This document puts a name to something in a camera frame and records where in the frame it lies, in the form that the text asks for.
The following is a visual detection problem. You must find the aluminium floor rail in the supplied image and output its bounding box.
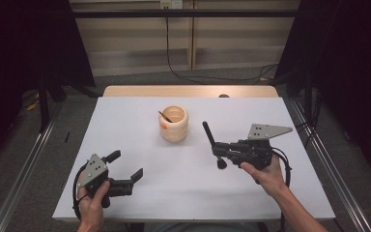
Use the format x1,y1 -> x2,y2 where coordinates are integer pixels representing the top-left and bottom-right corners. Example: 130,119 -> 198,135
0,100 -> 66,232
288,98 -> 371,232

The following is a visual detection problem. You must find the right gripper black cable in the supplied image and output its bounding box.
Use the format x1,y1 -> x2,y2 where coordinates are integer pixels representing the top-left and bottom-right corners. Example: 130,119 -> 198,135
271,146 -> 293,232

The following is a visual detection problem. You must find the black stand pole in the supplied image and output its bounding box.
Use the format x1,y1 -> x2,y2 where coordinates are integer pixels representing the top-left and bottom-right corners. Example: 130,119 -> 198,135
303,69 -> 314,124
38,76 -> 51,132

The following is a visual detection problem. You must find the wooden table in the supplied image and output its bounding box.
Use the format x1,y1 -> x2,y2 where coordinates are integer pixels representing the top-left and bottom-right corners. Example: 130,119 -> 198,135
102,85 -> 279,99

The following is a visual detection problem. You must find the person's right hand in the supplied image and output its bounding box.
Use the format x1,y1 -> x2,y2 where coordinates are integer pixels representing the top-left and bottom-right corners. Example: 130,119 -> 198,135
240,155 -> 288,198

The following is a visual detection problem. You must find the cream ringed duck cup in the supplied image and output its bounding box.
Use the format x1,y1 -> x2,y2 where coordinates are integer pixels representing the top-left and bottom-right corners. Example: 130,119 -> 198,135
157,105 -> 189,143

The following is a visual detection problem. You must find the white wall outlet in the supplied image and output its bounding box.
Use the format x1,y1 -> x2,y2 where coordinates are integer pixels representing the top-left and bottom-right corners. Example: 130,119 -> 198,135
159,0 -> 184,10

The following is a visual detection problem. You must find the black wall cable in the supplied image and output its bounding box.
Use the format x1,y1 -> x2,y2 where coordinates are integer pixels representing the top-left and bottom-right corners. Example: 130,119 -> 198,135
164,8 -> 280,82

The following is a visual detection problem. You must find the black curtain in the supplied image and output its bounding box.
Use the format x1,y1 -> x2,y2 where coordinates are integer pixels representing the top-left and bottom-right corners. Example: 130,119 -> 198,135
274,0 -> 371,185
0,0 -> 96,168

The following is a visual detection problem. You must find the person's left hand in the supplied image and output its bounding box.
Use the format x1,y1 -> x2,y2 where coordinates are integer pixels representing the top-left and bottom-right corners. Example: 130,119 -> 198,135
76,180 -> 111,227

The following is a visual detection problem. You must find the black silver-ferrule makeup brush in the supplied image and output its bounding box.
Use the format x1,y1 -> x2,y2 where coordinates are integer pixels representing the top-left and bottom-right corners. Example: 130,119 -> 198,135
202,121 -> 228,170

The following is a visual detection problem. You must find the white table mat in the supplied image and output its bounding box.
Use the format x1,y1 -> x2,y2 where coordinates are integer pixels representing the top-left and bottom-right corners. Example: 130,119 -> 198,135
51,96 -> 336,221

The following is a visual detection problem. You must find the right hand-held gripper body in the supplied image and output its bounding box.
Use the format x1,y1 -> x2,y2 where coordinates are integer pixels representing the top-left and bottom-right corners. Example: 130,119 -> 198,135
230,123 -> 294,171

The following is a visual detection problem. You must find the thin dark gold-ferrule brush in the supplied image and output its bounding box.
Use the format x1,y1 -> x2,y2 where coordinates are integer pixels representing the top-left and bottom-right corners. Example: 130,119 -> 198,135
157,110 -> 174,124

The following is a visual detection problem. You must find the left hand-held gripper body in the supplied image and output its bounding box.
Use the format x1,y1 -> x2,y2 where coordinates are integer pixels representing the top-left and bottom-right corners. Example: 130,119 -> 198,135
76,154 -> 134,209

